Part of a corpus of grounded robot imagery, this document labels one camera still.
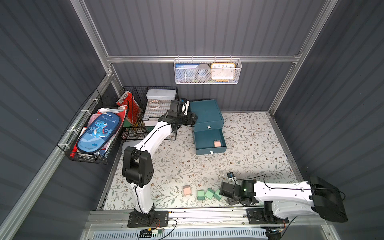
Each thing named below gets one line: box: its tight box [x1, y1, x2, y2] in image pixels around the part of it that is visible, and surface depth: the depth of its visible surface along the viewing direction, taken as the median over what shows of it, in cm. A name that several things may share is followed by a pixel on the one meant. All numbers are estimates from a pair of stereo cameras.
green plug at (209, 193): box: [204, 188, 215, 200], surface depth 81 cm
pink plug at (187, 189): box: [182, 185, 192, 196], surface depth 83 cm
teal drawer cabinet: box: [190, 99, 227, 156], surface depth 93 cm
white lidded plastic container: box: [146, 89, 177, 100], surface depth 104 cm
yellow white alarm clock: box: [211, 62, 236, 82], surface depth 91 cm
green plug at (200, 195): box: [197, 190, 206, 201], surface depth 81 cm
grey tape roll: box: [195, 63, 212, 82], surface depth 90 cm
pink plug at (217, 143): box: [213, 140, 222, 148], surface depth 93 cm
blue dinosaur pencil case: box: [77, 112, 121, 155], surface depth 66 cm
